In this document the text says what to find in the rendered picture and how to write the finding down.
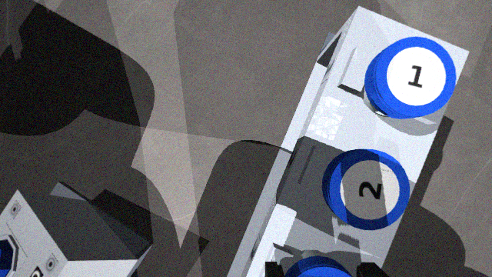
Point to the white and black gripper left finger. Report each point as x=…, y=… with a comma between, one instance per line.
x=272, y=269

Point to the white two-button control box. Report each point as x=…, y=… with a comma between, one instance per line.
x=45, y=235

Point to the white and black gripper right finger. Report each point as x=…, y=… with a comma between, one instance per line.
x=370, y=269

